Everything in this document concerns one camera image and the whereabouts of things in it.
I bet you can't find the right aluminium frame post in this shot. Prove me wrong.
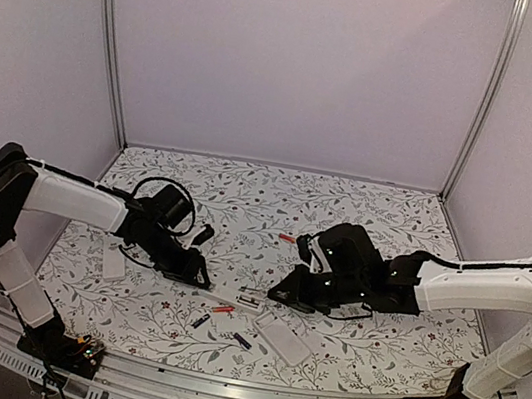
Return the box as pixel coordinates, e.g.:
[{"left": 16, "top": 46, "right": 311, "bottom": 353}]
[{"left": 439, "top": 0, "right": 529, "bottom": 203}]

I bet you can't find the aluminium frame post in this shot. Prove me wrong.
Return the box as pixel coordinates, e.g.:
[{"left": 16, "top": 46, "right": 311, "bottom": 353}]
[
  {"left": 439, "top": 0, "right": 529, "bottom": 203},
  {"left": 100, "top": 0, "right": 128, "bottom": 150}
]

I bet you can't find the white remote with green logo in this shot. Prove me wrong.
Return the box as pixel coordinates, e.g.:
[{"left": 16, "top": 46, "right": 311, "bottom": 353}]
[{"left": 102, "top": 248, "right": 126, "bottom": 282}]

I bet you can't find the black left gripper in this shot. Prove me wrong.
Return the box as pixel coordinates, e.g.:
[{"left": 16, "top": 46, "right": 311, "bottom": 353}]
[{"left": 137, "top": 222, "right": 219, "bottom": 289}]

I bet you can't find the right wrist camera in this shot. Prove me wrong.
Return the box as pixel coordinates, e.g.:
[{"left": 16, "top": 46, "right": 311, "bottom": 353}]
[{"left": 295, "top": 234, "right": 332, "bottom": 274}]

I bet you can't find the white remote with display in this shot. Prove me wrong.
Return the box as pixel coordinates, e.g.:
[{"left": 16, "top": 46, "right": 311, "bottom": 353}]
[{"left": 194, "top": 287, "right": 265, "bottom": 315}]

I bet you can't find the left aluminium frame post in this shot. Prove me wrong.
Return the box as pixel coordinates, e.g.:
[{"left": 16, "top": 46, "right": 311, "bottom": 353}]
[{"left": 100, "top": 0, "right": 128, "bottom": 150}]

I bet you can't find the red orange battery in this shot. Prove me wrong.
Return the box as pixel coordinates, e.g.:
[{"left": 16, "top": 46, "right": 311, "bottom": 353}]
[
  {"left": 278, "top": 233, "right": 296, "bottom": 244},
  {"left": 212, "top": 306, "right": 235, "bottom": 313}
]

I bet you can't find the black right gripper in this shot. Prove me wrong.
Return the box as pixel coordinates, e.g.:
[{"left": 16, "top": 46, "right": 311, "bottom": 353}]
[{"left": 266, "top": 259, "right": 369, "bottom": 322}]

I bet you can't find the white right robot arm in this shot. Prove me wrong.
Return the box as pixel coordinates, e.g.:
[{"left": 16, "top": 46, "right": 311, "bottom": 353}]
[{"left": 268, "top": 222, "right": 532, "bottom": 399}]

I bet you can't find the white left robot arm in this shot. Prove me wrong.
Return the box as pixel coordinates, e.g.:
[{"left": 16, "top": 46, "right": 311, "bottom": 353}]
[{"left": 0, "top": 142, "right": 214, "bottom": 363}]

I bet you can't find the floral tablecloth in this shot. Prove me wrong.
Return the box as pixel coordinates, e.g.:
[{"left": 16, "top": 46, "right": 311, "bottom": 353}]
[{"left": 37, "top": 148, "right": 484, "bottom": 395}]

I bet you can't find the white remote control back up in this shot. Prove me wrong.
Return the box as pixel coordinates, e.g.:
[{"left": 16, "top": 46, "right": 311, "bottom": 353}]
[{"left": 253, "top": 311, "right": 312, "bottom": 367}]

